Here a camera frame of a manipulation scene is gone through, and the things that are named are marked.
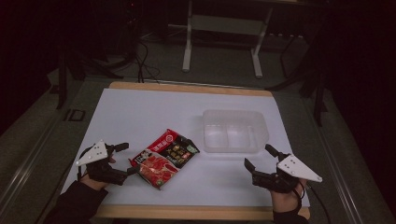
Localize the metal floor rail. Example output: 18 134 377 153
0 108 68 206
301 96 363 224

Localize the white table sheet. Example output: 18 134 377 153
60 88 311 208

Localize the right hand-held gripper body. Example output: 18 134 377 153
251 153 323 194

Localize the black floor cable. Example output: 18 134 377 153
134 39 162 84

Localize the red and black food packet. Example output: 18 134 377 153
129 128 201 191

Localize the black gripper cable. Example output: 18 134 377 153
298 181 332 224

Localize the black floor bracket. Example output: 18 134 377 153
63 108 87 122

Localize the person's right hand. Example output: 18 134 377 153
270 181 308 214

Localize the clear plastic container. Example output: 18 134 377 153
202 108 271 154

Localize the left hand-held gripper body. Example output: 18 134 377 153
76 139 129 187

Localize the person's left hand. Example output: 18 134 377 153
78 175 109 192

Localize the black stand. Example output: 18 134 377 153
55 36 125 110
266 18 330 128

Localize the white metal stand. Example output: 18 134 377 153
167 0 275 79

